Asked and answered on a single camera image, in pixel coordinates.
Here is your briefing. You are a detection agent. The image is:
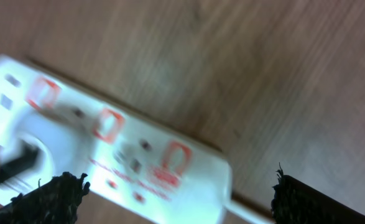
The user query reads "white power strip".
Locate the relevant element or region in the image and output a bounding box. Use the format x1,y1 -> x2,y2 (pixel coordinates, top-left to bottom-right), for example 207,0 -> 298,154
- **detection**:
0,55 -> 232,223

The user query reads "white charger plug adapter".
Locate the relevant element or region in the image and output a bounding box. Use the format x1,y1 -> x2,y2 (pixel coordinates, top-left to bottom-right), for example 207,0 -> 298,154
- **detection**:
0,110 -> 94,205

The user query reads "black USB charger cable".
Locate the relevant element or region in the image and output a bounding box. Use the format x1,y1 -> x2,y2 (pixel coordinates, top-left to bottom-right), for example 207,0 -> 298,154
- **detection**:
0,142 -> 42,186

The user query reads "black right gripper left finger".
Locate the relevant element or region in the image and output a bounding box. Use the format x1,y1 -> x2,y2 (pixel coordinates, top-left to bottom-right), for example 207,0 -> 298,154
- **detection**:
0,172 -> 90,224

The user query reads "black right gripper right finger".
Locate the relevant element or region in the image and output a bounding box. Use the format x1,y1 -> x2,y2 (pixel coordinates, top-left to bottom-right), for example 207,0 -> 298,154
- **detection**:
271,167 -> 365,224

